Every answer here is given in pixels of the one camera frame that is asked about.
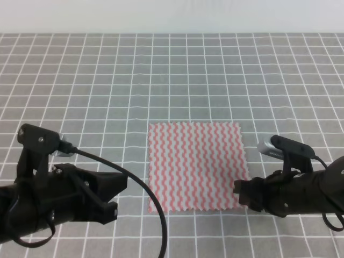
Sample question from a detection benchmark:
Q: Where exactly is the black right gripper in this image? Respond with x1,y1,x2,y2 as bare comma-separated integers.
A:
233,170,328,217

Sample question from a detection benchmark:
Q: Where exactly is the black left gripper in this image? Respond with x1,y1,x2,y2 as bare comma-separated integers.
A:
16,163,128,237

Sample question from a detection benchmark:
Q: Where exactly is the pink wavy striped towel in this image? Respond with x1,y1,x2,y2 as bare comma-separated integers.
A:
148,122,250,212

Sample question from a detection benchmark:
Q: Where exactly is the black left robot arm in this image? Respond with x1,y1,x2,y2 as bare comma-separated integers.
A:
1,163,127,243

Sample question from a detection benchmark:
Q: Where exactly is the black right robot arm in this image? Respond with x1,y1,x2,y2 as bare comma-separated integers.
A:
233,157,343,217

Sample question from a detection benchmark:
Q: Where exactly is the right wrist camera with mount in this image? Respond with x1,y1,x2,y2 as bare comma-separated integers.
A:
257,135,316,173

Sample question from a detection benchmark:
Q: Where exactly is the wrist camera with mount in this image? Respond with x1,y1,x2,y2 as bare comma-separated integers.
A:
257,135,316,173
15,124,74,188

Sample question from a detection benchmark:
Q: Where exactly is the black left camera cable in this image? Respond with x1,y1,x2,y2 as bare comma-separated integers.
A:
67,146,169,258

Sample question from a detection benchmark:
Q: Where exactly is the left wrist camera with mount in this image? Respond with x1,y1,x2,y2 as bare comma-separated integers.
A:
15,124,74,188

